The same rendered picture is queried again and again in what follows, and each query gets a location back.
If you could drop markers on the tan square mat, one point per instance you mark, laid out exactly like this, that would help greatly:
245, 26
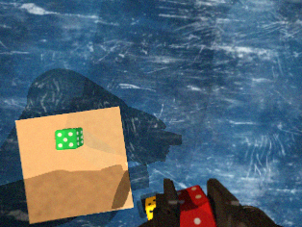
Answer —
93, 178

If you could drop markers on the green die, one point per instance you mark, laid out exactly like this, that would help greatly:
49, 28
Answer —
69, 138

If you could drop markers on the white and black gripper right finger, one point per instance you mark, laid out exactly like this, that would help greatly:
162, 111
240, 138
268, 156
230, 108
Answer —
228, 212

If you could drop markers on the red die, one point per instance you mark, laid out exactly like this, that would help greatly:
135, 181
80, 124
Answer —
195, 208

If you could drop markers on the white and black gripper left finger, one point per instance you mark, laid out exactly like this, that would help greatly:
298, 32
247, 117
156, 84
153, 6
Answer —
165, 216

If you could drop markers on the yellow die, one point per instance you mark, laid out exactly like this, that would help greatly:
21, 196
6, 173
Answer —
150, 203

